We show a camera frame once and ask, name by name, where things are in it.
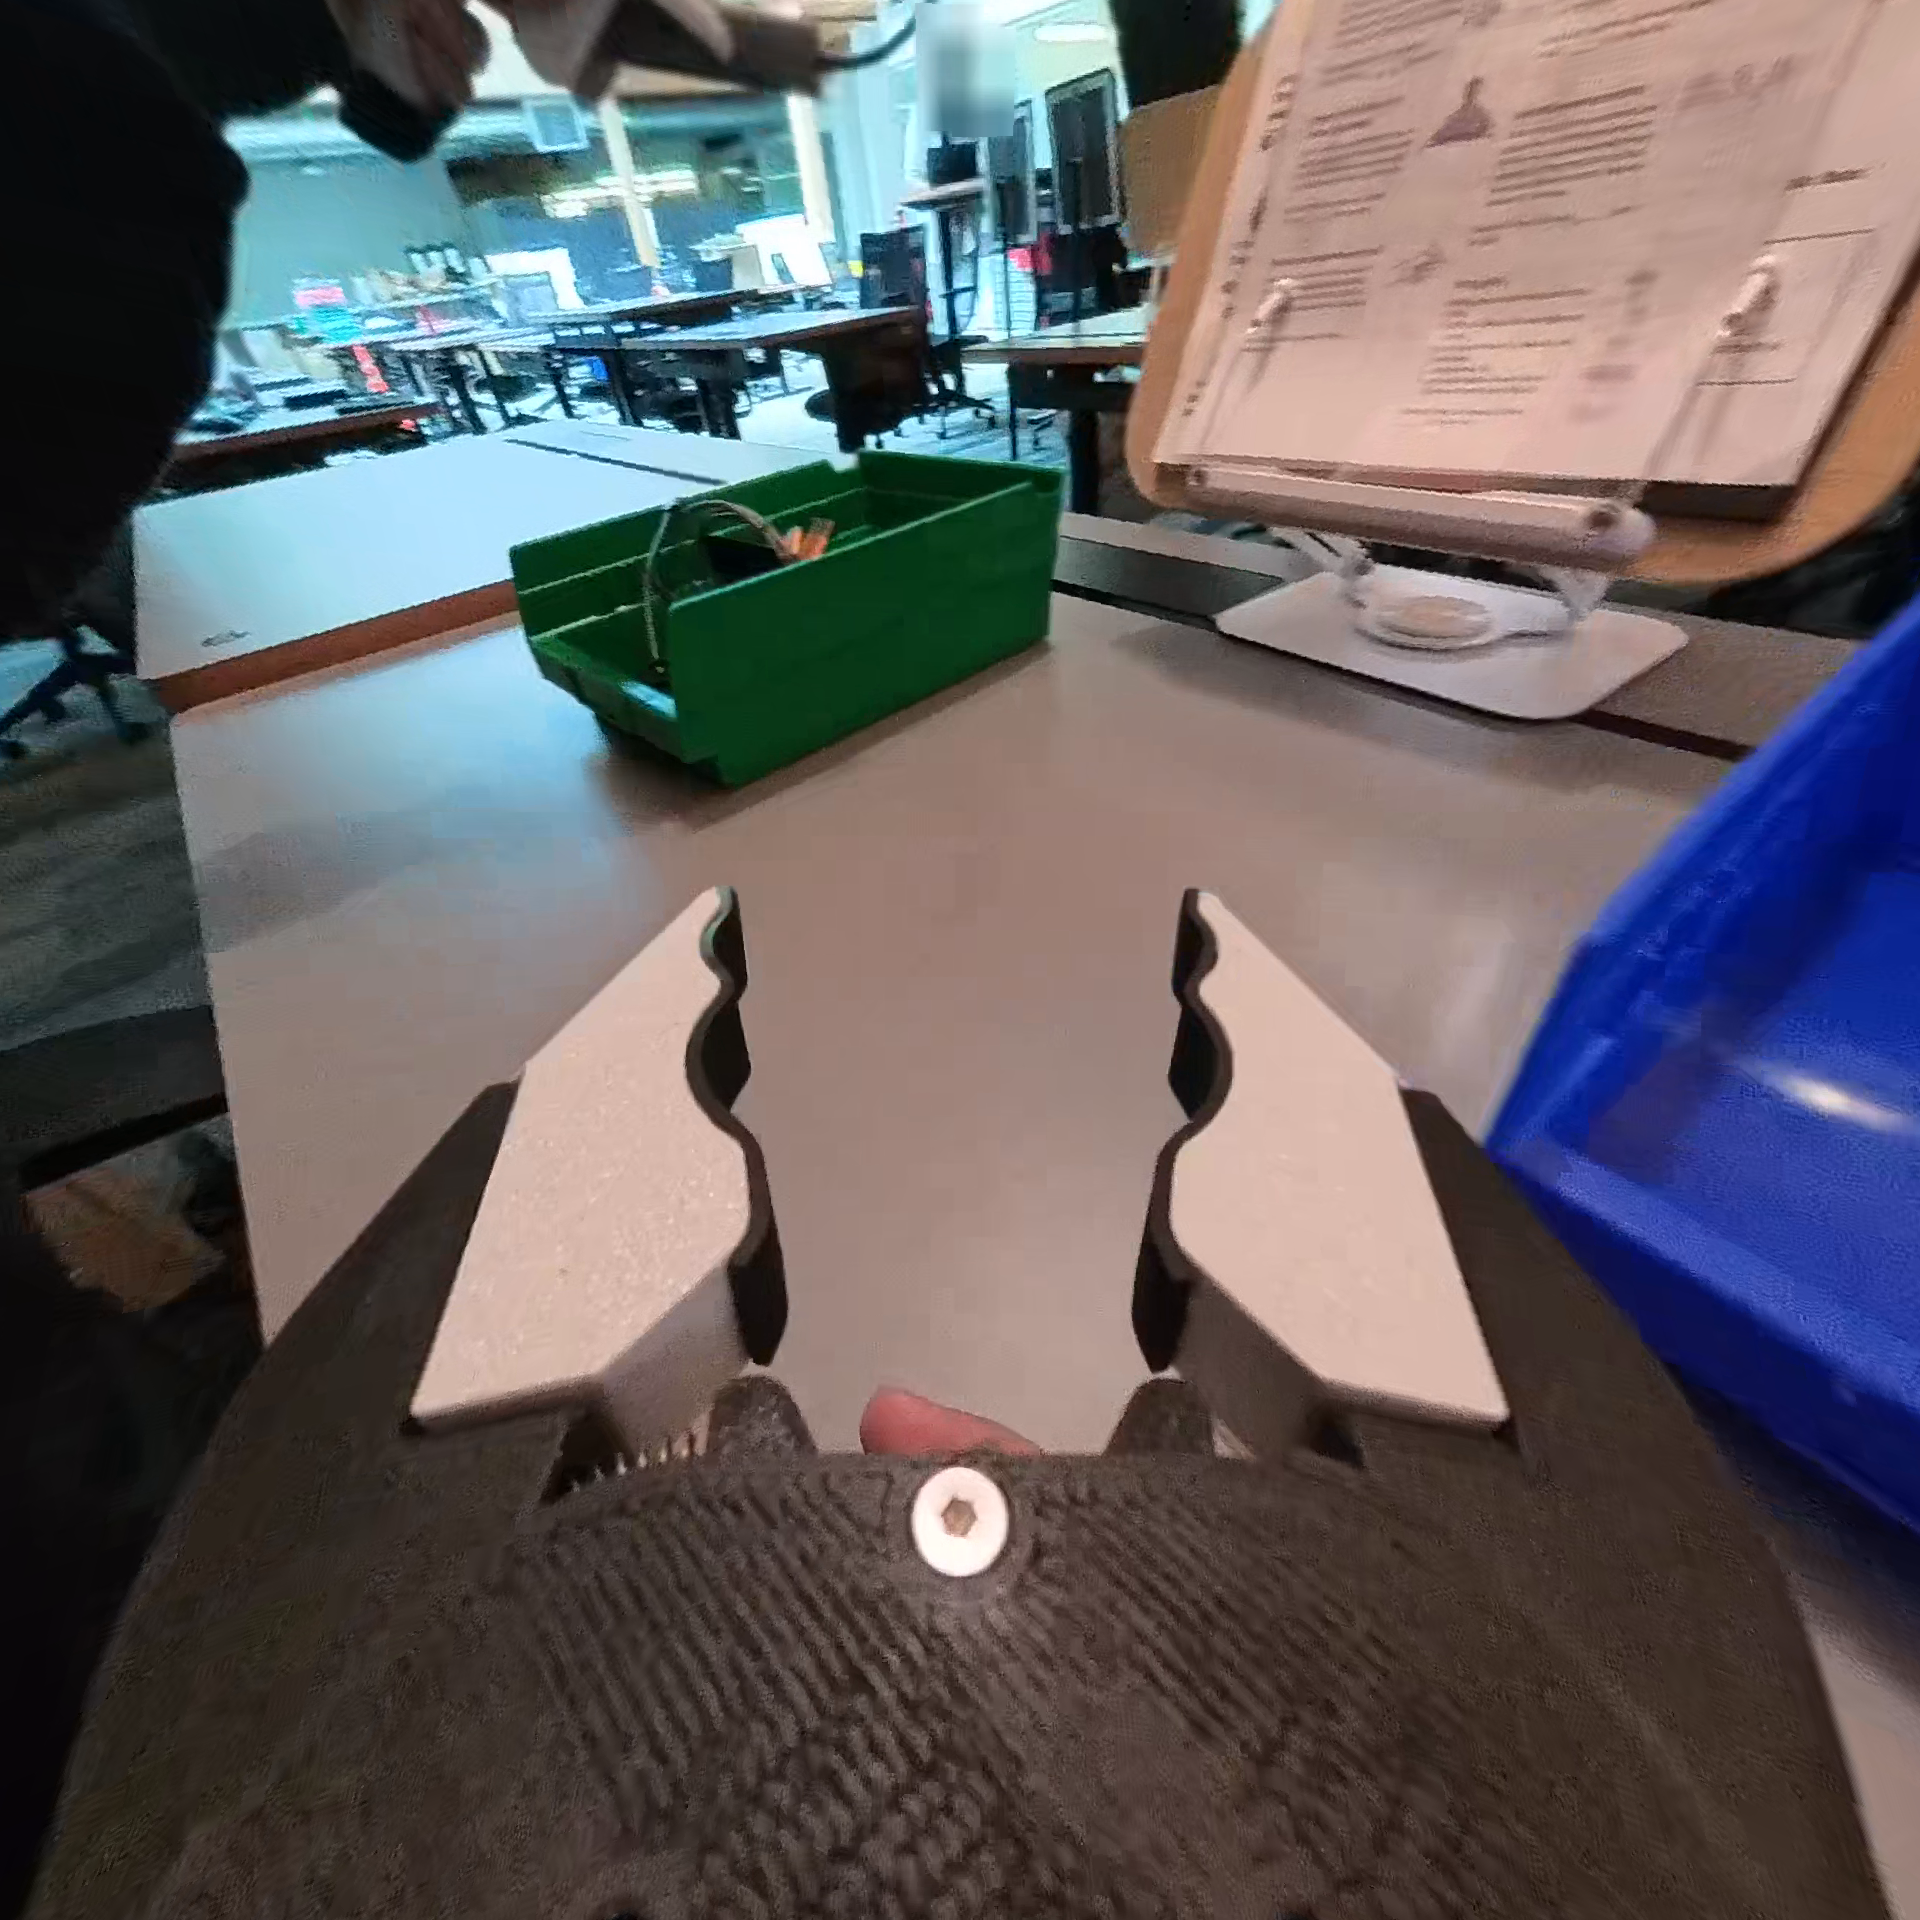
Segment wooden document stand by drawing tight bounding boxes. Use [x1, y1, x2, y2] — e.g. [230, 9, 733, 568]
[1118, 0, 1920, 723]

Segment green plastic bin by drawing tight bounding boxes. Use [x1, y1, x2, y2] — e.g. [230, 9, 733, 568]
[510, 451, 1068, 788]

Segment blue plastic bin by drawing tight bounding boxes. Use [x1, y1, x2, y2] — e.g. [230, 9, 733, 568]
[1485, 600, 1920, 1532]

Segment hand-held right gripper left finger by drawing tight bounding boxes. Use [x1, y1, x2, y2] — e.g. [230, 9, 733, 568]
[407, 885, 792, 1442]

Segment person's left forearm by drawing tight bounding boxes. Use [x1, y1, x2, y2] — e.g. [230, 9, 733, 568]
[0, 0, 495, 648]

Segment printed instruction sheet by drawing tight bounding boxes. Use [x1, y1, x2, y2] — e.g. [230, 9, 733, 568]
[1155, 0, 1920, 528]

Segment dark background table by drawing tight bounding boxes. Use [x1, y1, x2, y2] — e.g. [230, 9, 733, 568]
[621, 306, 932, 452]

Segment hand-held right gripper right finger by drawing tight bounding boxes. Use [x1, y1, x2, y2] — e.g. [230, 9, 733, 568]
[1132, 887, 1510, 1449]

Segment person's right hand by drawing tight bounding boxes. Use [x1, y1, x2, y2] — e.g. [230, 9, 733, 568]
[859, 1387, 1044, 1461]

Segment grey wire harness orange connectors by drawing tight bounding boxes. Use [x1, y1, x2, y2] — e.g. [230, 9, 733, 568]
[638, 503, 842, 692]

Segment pale table with wooden edge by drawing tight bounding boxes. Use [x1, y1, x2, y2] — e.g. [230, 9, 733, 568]
[133, 420, 842, 713]

